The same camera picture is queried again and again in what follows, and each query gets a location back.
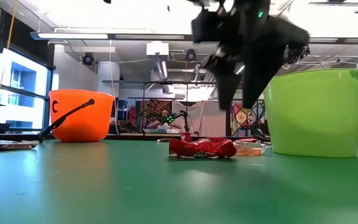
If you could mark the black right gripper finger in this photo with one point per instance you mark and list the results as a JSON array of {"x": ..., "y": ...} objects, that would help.
[
  {"x": 227, "y": 81},
  {"x": 259, "y": 74}
]

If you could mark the red chocolate bar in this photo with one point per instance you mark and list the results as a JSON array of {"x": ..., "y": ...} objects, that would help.
[
  {"x": 186, "y": 136},
  {"x": 204, "y": 147}
]

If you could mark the clear red candy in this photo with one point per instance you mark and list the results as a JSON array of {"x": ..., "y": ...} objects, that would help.
[{"x": 250, "y": 148}]

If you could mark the lime green plastic bucket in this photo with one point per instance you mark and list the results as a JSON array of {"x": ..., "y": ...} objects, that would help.
[{"x": 319, "y": 118}]

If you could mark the black background robot arm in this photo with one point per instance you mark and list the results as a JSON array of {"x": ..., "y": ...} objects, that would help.
[{"x": 182, "y": 113}]

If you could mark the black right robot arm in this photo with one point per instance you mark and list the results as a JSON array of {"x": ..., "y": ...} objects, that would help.
[{"x": 250, "y": 9}]

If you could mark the orange plastic halloween bucket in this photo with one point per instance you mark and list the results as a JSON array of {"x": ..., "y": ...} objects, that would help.
[{"x": 82, "y": 124}]

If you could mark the white hanging cloth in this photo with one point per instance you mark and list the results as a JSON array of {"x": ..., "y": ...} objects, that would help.
[{"x": 197, "y": 109}]

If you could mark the pale pink panel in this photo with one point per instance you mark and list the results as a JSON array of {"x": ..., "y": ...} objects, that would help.
[{"x": 214, "y": 123}]

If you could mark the colourful patchwork tapestry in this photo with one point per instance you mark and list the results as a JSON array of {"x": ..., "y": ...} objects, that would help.
[{"x": 247, "y": 119}]

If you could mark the black round ceiling device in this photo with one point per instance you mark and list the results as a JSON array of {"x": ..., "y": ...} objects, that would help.
[
  {"x": 190, "y": 55},
  {"x": 88, "y": 59}
]

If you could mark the white ceiling box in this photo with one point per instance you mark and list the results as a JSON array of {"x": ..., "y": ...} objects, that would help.
[{"x": 157, "y": 48}]

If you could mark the brown mandala tapestry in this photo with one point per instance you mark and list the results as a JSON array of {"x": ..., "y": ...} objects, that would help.
[{"x": 149, "y": 109}]

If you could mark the white cylindrical tank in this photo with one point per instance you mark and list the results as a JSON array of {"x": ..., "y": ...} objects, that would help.
[{"x": 108, "y": 77}]

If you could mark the green table mat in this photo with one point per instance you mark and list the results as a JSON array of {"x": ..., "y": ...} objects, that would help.
[{"x": 166, "y": 193}]

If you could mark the large glass window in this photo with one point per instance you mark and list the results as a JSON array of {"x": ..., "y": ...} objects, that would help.
[{"x": 20, "y": 102}]

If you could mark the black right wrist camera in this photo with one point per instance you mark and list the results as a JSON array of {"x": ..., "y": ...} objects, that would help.
[{"x": 208, "y": 26}]

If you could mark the black metal table frame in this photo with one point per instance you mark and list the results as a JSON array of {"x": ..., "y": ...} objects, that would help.
[{"x": 129, "y": 137}]

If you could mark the long ceiling light rail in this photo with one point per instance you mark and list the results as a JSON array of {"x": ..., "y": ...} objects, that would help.
[{"x": 73, "y": 35}]

